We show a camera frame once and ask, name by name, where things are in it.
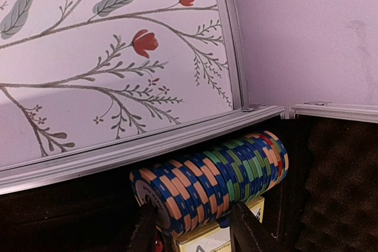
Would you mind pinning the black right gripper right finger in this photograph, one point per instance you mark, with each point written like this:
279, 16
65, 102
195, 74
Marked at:
248, 234

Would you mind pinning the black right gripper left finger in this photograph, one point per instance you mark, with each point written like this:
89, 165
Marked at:
144, 235

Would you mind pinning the red dice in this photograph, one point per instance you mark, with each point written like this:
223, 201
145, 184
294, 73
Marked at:
159, 246

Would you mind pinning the boxed playing card deck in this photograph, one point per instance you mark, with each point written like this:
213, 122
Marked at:
214, 236

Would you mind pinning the row of poker chips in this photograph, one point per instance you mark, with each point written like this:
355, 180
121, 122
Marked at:
193, 190

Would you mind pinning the aluminium poker chip case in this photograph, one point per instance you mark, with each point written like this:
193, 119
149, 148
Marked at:
326, 202

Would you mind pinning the floral white table cloth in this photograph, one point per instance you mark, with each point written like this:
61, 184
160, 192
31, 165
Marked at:
78, 74

